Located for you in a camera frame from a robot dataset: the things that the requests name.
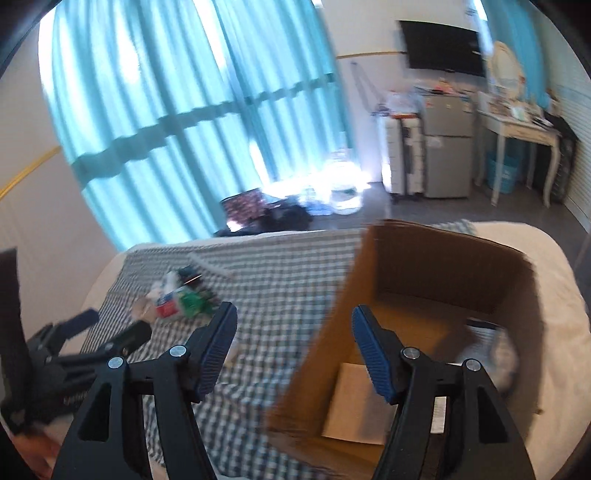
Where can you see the dark bag on floor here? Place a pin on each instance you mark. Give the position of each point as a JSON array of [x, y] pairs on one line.
[[286, 217]]

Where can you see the clear water jug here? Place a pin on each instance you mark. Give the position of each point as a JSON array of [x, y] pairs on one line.
[[346, 184]]

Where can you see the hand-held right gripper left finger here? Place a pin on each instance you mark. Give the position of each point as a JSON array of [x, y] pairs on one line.
[[216, 353]]

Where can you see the clear plastic bag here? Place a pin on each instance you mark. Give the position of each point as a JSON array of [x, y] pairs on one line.
[[404, 102]]

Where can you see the blue plastic basket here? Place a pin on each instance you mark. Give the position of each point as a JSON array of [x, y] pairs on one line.
[[504, 173]]

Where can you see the white dressing table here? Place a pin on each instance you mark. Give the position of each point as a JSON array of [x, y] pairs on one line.
[[512, 124]]

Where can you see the turquoise window curtain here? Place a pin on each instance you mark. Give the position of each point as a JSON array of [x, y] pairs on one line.
[[184, 115]]

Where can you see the black chair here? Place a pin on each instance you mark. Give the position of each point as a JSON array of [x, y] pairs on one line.
[[563, 152]]

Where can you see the dark patterned bag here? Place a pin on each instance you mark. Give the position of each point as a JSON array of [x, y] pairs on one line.
[[242, 207]]

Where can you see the turquoise wall curtain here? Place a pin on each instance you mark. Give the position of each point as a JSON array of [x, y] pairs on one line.
[[517, 27]]

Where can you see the black wall television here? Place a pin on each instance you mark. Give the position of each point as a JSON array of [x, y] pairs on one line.
[[443, 48]]

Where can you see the pack of water bottles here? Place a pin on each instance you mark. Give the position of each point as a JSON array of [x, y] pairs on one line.
[[316, 203]]

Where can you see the brown cardboard box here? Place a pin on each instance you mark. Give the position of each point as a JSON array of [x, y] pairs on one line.
[[415, 258]]

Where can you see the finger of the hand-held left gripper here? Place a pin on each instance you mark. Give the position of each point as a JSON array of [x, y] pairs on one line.
[[131, 336], [81, 321]]

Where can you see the grey mini fridge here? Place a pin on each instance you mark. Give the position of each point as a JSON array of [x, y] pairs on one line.
[[450, 147]]

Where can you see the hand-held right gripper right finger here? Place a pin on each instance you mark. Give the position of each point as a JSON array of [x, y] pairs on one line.
[[373, 355]]

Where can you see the white suitcase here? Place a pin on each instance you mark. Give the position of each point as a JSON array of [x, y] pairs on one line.
[[399, 157]]

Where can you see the red and white packet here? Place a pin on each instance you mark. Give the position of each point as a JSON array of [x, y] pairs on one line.
[[168, 304]]

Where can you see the checkered blanket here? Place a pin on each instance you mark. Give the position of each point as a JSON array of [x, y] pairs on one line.
[[286, 277]]

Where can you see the oval white-framed mirror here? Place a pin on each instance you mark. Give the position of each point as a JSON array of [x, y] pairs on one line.
[[507, 62]]

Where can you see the small white bottle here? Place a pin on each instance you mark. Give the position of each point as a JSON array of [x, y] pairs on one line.
[[171, 279]]

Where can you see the white plastic bag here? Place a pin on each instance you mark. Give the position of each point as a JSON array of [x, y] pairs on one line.
[[494, 355]]

